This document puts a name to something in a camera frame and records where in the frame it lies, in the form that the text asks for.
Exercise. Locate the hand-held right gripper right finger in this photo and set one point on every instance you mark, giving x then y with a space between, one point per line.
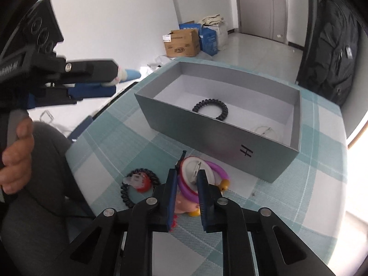
202 198

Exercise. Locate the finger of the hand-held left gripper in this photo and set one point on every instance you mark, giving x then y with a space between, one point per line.
92 92
92 70

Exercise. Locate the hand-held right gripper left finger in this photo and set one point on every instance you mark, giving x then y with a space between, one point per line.
172 195

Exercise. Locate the grey cardboard storage box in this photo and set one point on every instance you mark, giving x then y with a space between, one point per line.
201 132

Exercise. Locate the person's left hand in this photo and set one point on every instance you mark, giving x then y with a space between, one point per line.
17 158

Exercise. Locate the clear plastic box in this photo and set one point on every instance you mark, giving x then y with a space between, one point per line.
46 116

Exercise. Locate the crumpled white plastic wrap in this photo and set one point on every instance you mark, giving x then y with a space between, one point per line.
158 62

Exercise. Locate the brown cardboard box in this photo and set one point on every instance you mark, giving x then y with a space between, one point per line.
184 44

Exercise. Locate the blue flat carton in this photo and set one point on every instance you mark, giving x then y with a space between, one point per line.
189 25

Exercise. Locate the blue printed carton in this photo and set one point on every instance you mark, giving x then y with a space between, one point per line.
209 41

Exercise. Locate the beige cloth bag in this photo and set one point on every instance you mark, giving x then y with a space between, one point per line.
211 19

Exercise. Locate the white plastic bag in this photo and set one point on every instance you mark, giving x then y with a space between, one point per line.
222 36

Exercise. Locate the grey door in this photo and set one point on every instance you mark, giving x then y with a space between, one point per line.
264 8

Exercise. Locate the black padded jacket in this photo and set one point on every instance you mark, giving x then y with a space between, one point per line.
330 51

